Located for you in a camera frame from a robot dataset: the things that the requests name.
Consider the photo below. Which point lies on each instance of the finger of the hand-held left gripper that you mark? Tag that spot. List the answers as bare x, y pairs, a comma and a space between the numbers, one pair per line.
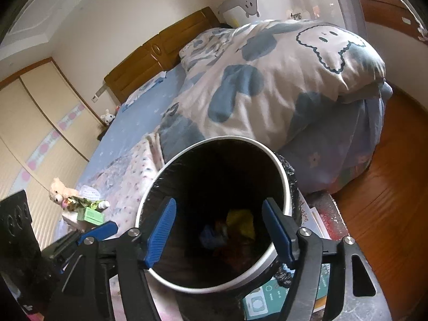
100, 230

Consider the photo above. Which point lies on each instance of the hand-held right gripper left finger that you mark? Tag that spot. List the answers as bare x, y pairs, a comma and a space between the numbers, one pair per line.
162, 234

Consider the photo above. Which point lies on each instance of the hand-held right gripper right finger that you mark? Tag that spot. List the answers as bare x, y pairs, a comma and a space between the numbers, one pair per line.
277, 230

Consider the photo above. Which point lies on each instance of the pale green box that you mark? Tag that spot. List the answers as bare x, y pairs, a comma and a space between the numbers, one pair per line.
92, 215

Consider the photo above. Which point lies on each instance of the small white bottle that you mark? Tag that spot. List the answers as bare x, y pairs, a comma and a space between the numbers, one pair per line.
103, 205

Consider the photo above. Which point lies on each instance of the green wrapper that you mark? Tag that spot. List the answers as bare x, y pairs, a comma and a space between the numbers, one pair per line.
83, 204

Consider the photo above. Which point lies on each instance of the white bin with black liner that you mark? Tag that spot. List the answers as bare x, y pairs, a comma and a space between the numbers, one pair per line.
207, 180

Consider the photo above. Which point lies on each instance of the yellow packet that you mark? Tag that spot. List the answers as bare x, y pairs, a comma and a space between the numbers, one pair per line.
240, 222

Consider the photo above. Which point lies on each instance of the blue wrapper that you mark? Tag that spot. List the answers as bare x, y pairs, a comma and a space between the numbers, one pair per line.
209, 235

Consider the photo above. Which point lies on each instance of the pink floral blanket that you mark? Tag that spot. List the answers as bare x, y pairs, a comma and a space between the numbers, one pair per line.
127, 180

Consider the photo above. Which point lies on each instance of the plush toy dog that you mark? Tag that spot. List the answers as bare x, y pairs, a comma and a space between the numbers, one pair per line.
60, 189

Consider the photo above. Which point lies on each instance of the dark wooden nightstand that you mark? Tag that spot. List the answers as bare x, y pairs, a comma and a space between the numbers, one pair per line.
103, 133

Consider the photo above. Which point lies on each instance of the white rabbit plush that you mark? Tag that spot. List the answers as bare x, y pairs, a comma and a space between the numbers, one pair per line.
108, 117

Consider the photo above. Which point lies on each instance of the blue bed sheet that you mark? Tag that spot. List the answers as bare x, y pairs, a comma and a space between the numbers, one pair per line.
140, 120

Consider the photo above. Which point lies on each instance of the beige sliding door wardrobe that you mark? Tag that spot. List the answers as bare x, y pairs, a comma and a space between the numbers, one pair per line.
43, 113

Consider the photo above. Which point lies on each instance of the blue and white pillow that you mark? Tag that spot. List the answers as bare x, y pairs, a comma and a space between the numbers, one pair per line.
143, 92

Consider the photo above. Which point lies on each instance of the white and blue cartoon quilt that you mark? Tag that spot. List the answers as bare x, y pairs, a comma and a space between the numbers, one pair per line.
267, 83

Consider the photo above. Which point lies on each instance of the brown wooden headboard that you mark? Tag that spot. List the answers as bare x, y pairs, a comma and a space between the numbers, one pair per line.
150, 53

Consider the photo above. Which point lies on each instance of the white cartoon cabinet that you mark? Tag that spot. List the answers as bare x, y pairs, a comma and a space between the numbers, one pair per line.
267, 3

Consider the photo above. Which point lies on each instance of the brown wooden door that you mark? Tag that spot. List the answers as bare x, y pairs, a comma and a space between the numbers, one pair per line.
384, 6

